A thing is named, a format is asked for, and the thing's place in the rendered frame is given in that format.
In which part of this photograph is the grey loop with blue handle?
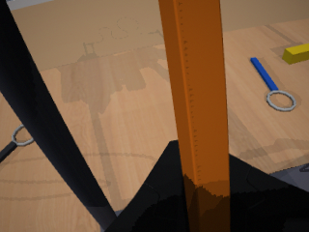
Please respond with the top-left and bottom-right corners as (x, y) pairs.
(250, 57), (296, 111)

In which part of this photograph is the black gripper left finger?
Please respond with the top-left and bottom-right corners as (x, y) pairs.
(104, 139), (190, 232)

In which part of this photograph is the orange rectangular handle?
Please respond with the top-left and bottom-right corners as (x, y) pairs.
(158, 0), (231, 232)

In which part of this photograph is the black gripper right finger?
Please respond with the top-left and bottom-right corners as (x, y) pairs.
(228, 154), (309, 232)

